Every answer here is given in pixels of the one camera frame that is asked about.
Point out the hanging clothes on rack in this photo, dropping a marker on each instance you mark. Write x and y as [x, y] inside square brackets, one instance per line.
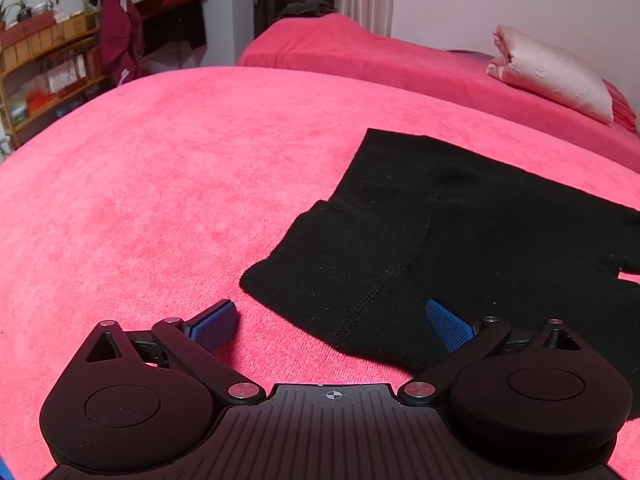
[134, 29]

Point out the red folded cloth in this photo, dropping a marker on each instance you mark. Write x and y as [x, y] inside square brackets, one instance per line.
[623, 114]

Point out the pale pink pillow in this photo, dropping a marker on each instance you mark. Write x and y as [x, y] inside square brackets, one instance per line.
[528, 64]

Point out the red bed sheet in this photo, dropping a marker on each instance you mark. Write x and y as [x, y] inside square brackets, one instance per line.
[337, 45]

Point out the pink plush bed blanket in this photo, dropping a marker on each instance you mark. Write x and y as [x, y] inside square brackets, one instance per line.
[151, 201]

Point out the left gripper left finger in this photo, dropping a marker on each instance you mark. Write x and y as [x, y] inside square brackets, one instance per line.
[146, 397]

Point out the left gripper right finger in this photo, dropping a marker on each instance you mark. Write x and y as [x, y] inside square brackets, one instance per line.
[548, 397]

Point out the wooden shelf unit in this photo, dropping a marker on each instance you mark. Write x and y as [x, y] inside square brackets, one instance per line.
[46, 65]

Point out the black knit pants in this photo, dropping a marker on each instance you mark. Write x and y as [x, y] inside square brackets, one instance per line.
[416, 219]

